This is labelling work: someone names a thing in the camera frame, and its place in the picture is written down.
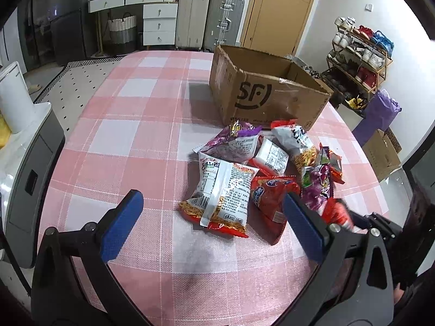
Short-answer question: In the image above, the white drawer chest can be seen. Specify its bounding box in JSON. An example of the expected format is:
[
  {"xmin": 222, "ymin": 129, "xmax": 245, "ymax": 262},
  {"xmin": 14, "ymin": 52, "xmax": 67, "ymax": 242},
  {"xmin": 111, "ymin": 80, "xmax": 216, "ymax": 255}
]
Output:
[{"xmin": 143, "ymin": 3, "xmax": 178, "ymax": 46}]

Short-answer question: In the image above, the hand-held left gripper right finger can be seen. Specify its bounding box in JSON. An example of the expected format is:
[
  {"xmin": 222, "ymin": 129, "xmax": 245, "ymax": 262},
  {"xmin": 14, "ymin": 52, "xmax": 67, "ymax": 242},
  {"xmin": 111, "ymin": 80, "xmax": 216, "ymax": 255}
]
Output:
[{"xmin": 282, "ymin": 192, "xmax": 396, "ymax": 326}]

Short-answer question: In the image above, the group of assorted shoes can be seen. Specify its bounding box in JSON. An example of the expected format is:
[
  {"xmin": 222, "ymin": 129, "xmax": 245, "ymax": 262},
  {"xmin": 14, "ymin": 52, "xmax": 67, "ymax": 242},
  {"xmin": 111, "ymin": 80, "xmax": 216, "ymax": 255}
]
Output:
[{"xmin": 331, "ymin": 16, "xmax": 395, "ymax": 109}]

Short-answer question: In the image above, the person's right hand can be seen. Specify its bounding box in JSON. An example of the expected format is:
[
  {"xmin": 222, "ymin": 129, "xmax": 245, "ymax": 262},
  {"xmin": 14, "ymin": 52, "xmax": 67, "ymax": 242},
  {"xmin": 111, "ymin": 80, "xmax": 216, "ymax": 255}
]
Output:
[{"xmin": 393, "ymin": 285, "xmax": 408, "ymax": 313}]

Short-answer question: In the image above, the pink checkered tablecloth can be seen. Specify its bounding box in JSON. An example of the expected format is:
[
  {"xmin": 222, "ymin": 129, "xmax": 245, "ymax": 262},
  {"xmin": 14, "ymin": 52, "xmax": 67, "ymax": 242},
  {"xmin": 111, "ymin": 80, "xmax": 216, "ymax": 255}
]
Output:
[{"xmin": 32, "ymin": 50, "xmax": 390, "ymax": 326}]

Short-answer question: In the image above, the wooden door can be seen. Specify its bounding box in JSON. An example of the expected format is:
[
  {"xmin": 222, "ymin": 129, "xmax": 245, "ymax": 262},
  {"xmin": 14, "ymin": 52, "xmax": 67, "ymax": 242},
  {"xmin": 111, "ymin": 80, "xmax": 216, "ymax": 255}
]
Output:
[{"xmin": 240, "ymin": 0, "xmax": 322, "ymax": 55}]

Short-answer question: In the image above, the small cardboard box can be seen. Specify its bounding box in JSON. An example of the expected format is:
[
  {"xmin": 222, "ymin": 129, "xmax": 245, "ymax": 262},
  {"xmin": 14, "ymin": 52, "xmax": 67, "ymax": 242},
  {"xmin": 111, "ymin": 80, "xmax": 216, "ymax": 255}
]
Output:
[{"xmin": 362, "ymin": 128, "xmax": 403, "ymax": 182}]

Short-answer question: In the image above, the person's right forearm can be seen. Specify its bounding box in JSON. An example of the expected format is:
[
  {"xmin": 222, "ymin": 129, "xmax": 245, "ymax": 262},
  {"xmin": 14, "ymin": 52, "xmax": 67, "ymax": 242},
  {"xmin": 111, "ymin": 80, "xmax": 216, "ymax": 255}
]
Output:
[{"xmin": 404, "ymin": 272, "xmax": 435, "ymax": 326}]

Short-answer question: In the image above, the purple plastic bag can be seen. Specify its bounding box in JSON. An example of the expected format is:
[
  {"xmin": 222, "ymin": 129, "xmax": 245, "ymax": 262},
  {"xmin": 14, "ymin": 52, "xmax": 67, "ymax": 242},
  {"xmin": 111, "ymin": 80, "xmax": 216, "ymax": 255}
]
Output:
[{"xmin": 352, "ymin": 90, "xmax": 402, "ymax": 146}]

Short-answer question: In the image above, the white red-edged wipe packet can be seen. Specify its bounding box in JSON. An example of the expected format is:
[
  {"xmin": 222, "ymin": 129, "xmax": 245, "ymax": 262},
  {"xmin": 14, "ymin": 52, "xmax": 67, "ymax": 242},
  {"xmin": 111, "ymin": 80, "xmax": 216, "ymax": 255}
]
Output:
[{"xmin": 248, "ymin": 138, "xmax": 289, "ymax": 177}]

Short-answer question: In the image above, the white vanity desk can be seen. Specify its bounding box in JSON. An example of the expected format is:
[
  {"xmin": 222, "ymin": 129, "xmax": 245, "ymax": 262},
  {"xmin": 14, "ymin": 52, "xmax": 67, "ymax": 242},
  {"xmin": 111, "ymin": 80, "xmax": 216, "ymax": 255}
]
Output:
[{"xmin": 88, "ymin": 0, "xmax": 179, "ymax": 57}]

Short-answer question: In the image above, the white cylindrical appliance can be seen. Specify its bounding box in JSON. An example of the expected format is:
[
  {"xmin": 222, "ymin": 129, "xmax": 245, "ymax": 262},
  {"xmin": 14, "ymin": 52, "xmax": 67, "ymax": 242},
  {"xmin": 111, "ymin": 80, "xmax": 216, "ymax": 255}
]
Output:
[{"xmin": 0, "ymin": 62, "xmax": 38, "ymax": 134}]

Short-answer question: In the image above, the red white snack packet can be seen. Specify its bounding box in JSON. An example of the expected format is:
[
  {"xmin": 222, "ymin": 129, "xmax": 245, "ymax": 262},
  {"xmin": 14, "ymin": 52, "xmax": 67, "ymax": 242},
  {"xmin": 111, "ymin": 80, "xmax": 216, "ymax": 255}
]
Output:
[{"xmin": 321, "ymin": 198, "xmax": 356, "ymax": 233}]

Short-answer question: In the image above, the woven laundry basket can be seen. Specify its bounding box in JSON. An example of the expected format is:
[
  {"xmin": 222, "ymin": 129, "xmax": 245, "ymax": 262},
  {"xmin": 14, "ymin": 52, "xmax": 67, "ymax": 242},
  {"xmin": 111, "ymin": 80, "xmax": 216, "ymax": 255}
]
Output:
[{"xmin": 108, "ymin": 13, "xmax": 138, "ymax": 55}]

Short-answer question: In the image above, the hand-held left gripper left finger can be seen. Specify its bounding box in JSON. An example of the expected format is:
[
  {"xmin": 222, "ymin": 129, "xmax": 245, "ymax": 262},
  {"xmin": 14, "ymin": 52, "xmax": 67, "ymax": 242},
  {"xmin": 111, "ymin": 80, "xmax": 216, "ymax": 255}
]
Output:
[{"xmin": 30, "ymin": 189, "xmax": 147, "ymax": 326}]

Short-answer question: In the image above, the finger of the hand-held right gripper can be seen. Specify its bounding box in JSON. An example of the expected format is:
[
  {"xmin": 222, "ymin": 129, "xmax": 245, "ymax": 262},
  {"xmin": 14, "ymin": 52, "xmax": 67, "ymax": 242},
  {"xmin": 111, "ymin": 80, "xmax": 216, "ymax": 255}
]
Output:
[{"xmin": 345, "ymin": 210, "xmax": 384, "ymax": 236}]

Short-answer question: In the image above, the large white noodle snack packet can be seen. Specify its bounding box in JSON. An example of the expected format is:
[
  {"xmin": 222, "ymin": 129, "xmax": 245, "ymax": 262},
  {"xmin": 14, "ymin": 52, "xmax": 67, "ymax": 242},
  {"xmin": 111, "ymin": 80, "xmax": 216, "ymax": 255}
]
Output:
[{"xmin": 178, "ymin": 153, "xmax": 260, "ymax": 238}]

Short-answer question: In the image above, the dotted floor mat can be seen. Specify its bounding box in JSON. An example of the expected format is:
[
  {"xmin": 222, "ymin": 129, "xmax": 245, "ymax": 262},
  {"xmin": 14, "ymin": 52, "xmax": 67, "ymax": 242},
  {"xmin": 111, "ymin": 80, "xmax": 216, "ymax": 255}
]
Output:
[{"xmin": 34, "ymin": 59, "xmax": 126, "ymax": 130}]

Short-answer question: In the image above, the purple silver snack packet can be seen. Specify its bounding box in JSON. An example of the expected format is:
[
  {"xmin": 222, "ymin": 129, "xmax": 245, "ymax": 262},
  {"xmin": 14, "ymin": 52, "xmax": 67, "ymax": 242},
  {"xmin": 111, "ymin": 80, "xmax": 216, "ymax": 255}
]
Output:
[{"xmin": 192, "ymin": 121, "xmax": 264, "ymax": 164}]

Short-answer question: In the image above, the wooden shoe rack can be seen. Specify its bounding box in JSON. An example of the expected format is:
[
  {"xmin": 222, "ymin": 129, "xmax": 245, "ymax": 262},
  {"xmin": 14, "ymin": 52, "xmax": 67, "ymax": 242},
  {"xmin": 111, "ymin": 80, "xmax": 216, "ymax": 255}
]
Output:
[{"xmin": 321, "ymin": 17, "xmax": 395, "ymax": 110}]

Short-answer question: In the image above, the small green red snack packet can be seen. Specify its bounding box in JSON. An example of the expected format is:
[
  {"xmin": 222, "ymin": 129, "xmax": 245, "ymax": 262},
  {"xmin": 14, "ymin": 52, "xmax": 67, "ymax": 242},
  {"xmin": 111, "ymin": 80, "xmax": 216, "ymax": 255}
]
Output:
[{"xmin": 316, "ymin": 143, "xmax": 344, "ymax": 184}]

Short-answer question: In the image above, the black refrigerator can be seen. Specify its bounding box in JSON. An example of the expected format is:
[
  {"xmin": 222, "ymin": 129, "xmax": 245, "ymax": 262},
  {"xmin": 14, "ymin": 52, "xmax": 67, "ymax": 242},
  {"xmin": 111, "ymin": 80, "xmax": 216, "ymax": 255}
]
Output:
[{"xmin": 50, "ymin": 0, "xmax": 102, "ymax": 59}]

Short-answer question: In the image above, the black framed glass panel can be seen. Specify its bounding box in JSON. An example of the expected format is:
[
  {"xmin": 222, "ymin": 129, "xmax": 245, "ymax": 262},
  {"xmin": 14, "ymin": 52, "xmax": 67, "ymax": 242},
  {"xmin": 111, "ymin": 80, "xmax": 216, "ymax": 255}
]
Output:
[{"xmin": 403, "ymin": 136, "xmax": 435, "ymax": 199}]

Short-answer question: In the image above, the brown cardboard box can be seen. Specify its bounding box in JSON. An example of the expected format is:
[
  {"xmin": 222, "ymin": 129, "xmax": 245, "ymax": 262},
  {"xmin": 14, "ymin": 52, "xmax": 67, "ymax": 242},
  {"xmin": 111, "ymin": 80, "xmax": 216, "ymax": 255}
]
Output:
[{"xmin": 208, "ymin": 44, "xmax": 334, "ymax": 132}]

